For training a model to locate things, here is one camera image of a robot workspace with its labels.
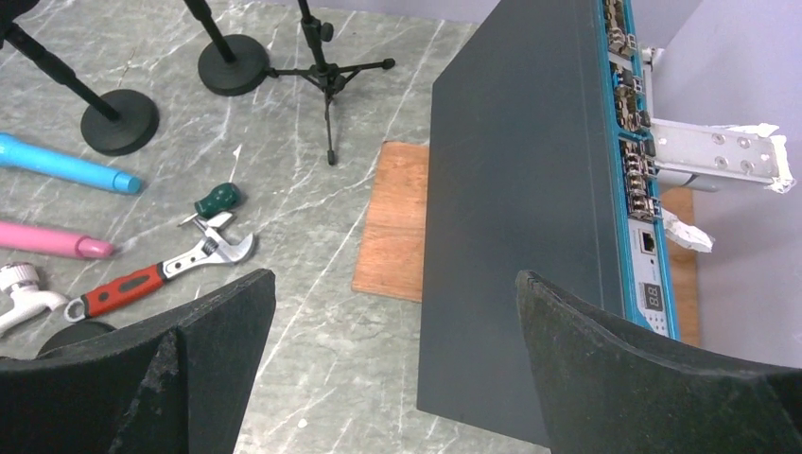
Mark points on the blue toy microphone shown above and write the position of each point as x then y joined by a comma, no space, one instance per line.
19,154

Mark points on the red handled adjustable wrench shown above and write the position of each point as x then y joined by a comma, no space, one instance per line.
212,249

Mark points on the white plastic tap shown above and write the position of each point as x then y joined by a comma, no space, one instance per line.
21,282

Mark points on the black front microphone stand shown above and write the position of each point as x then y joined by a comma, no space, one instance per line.
74,333

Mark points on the black stand for pink microphone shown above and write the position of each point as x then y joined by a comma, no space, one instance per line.
116,123

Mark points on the wooden board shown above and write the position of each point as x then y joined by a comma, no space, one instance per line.
390,259

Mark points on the dark grey network switch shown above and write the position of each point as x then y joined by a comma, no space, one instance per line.
540,159

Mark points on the metal rack bracket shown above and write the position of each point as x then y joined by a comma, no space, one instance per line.
712,158

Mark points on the black shock mount stand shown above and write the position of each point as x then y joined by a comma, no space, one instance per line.
231,65

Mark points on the black tripod microphone stand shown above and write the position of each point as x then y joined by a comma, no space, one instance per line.
326,76

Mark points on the green handled screwdriver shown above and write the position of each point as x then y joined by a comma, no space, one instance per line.
221,198

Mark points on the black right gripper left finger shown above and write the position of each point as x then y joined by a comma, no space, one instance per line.
177,382

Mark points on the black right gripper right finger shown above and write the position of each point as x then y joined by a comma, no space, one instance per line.
607,385

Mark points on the pink toy microphone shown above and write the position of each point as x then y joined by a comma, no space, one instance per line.
53,242

